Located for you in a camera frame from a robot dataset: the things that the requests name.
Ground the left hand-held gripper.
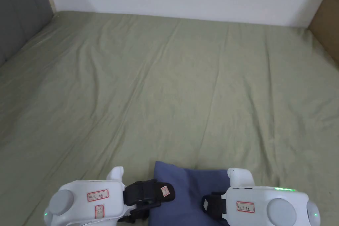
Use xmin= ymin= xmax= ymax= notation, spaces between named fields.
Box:
xmin=43 ymin=166 xmax=177 ymax=226

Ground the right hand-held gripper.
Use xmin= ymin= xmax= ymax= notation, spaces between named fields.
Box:
xmin=202 ymin=167 xmax=322 ymax=226

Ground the dark blue garment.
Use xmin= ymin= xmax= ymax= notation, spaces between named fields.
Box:
xmin=148 ymin=160 xmax=231 ymax=226

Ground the bed with pale green sheet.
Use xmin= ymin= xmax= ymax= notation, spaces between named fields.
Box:
xmin=0 ymin=10 xmax=339 ymax=226

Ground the grey padded headboard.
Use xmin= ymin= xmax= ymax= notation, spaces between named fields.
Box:
xmin=0 ymin=0 xmax=54 ymax=67

